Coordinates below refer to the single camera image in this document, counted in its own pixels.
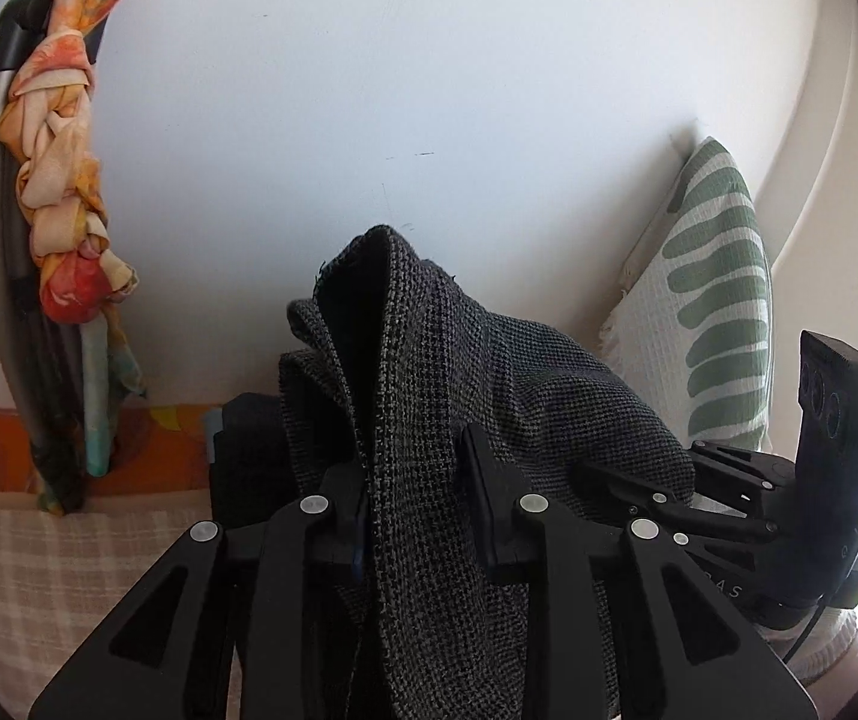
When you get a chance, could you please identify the grey houndstooth pants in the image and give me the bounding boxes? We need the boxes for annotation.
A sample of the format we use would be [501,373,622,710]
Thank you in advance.
[279,223,697,720]

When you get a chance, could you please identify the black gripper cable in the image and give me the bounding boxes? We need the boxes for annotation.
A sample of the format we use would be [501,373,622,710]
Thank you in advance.
[787,603,829,662]

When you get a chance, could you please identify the orange floral scarf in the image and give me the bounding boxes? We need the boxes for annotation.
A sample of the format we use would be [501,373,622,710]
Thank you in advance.
[0,0,151,518]

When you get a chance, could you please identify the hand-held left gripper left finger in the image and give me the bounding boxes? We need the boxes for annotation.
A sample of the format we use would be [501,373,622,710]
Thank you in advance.
[28,461,370,720]

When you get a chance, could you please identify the white green patterned pillow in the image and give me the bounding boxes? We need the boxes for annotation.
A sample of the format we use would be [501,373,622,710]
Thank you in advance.
[599,136,774,455]

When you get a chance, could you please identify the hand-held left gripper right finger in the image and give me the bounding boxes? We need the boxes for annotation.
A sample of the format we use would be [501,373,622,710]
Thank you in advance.
[463,424,820,720]

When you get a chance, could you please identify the orange bed sheet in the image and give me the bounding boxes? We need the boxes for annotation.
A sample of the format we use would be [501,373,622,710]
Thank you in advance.
[0,403,229,500]

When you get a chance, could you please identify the beige checkered blanket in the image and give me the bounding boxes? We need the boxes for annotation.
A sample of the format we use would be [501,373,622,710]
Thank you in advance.
[0,485,251,720]

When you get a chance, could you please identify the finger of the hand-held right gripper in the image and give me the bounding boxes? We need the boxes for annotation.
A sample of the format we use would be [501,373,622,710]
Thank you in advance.
[570,461,779,545]
[688,440,802,500]

